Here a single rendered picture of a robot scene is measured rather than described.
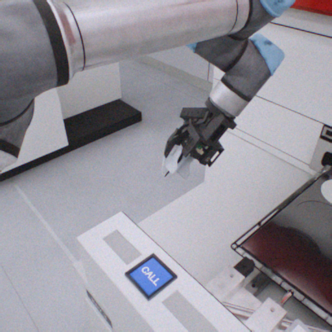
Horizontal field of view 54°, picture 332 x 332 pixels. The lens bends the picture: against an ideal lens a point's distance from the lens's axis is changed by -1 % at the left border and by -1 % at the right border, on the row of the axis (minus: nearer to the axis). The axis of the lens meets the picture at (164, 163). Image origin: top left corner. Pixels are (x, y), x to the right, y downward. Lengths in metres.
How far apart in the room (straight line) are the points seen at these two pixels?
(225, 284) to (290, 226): 0.20
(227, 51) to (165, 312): 0.44
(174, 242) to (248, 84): 0.36
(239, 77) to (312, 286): 0.39
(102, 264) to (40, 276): 1.24
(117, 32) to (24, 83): 0.11
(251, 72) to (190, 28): 0.24
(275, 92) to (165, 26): 0.56
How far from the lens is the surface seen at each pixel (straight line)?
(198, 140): 0.66
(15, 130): 0.47
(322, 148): 0.91
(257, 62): 0.65
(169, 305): 0.50
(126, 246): 0.56
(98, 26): 0.39
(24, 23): 0.36
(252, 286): 0.66
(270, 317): 0.57
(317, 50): 0.86
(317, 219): 0.73
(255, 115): 1.00
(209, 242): 0.74
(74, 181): 2.20
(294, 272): 0.63
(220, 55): 0.63
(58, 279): 1.73
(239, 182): 0.89
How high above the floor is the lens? 1.39
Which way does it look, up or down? 38 degrees down
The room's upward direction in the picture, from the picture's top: straight up
